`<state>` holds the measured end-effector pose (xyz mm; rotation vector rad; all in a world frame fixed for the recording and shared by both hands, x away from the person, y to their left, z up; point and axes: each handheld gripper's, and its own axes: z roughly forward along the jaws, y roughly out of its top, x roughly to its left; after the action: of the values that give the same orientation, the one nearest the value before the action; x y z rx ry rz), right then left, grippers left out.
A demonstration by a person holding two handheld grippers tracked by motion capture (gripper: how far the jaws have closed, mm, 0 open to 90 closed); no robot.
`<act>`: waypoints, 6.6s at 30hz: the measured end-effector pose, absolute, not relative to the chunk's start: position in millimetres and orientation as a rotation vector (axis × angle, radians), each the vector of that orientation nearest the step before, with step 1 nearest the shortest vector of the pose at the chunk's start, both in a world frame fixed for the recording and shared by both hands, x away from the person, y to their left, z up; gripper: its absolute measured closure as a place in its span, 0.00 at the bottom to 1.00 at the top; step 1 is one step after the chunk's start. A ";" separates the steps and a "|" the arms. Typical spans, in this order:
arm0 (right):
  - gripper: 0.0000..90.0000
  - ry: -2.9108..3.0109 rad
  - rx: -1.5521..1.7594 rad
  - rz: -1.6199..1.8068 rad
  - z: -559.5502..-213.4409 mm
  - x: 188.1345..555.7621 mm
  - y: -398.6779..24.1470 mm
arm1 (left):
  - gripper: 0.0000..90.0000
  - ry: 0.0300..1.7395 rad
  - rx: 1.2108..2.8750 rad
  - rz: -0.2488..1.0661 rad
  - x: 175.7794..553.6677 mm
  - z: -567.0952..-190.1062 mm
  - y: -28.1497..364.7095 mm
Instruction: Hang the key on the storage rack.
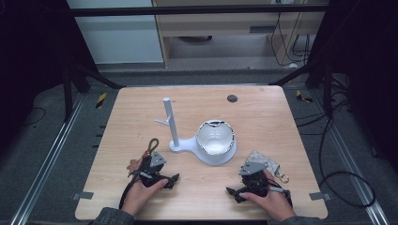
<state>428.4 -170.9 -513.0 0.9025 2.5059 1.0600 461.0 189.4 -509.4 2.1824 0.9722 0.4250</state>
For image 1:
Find white cabinet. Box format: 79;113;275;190
66;0;165;65

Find person's left hand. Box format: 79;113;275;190
121;178;169;218

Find black metal stand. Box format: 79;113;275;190
268;59;335;120
61;60;126;123

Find grey table bracket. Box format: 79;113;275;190
309;191;332;202
71;191;95;201

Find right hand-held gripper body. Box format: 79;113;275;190
238;161;270;199

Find black curtain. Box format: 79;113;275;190
308;0;398;174
0;0;97;151

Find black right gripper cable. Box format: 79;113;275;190
268;179;294;208

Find black cables under desk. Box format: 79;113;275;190
269;11;312;68

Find light wooden desk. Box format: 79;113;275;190
152;0;329;68

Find thin black floor cable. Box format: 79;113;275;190
23;106;47;128

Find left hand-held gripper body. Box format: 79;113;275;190
129;151;173;188

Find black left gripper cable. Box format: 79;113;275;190
118;174;139;210

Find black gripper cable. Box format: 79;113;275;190
118;174;139;210
268;179;294;208

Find yellow black striped tape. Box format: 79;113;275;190
95;92;108;110
295;89;314;104

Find black horizontal bar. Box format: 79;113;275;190
67;4;329;18

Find grey quilted pouch gold clasp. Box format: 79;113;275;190
245;149;290;185

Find person's right hand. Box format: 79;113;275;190
238;168;297;223

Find white stand with post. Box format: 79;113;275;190
154;97;238;167

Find aluminium floor rail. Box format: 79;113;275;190
9;93;86;225
313;89;390;225

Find thick black looped floor cable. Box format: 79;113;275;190
318;116;376;209

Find brown keychain strap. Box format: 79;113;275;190
126;138;160;176

